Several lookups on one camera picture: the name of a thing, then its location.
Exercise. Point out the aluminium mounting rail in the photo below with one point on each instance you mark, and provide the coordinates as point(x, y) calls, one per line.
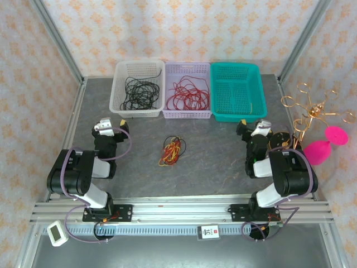
point(181, 210)

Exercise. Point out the white digital timer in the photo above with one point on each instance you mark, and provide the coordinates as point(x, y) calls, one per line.
point(57, 233)

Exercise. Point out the white plastic basket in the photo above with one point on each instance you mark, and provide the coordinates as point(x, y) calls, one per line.
point(117, 92)

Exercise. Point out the aluminium frame post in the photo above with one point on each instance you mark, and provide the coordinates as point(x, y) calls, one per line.
point(57, 42)
point(304, 42)

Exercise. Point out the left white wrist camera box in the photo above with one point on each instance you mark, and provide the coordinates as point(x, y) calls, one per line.
point(103, 127)

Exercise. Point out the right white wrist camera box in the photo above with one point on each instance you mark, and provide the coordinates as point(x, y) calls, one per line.
point(260, 128)

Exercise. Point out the teal plastic basket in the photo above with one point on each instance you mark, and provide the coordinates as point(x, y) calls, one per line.
point(237, 89)

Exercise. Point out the white label card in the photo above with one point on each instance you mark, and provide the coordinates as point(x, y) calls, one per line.
point(208, 232)

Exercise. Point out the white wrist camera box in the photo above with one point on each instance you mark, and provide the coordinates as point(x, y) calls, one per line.
point(260, 128)
point(103, 127)

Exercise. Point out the lilac plastic basket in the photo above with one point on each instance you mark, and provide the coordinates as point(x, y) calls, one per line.
point(187, 113)

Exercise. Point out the pink makeup sponges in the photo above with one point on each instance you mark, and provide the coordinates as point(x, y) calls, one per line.
point(318, 153)

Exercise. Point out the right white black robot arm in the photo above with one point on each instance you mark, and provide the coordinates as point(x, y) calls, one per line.
point(290, 173)

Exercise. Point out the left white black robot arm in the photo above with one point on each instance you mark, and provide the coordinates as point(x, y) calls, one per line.
point(69, 173)

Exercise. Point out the black round gold-rimmed base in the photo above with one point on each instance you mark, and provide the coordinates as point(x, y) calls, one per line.
point(279, 141)

